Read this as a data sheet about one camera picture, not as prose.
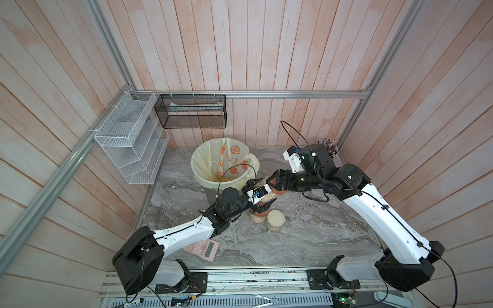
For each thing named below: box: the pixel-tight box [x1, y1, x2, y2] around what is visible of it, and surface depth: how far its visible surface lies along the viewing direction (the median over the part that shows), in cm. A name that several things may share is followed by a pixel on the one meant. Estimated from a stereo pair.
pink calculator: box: [182, 238, 221, 263], surface depth 82 cm
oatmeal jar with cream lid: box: [267, 209, 286, 232], surface depth 85 cm
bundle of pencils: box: [322, 137, 341, 158], surface depth 100 cm
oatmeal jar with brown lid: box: [249, 209, 269, 224], surface depth 87 cm
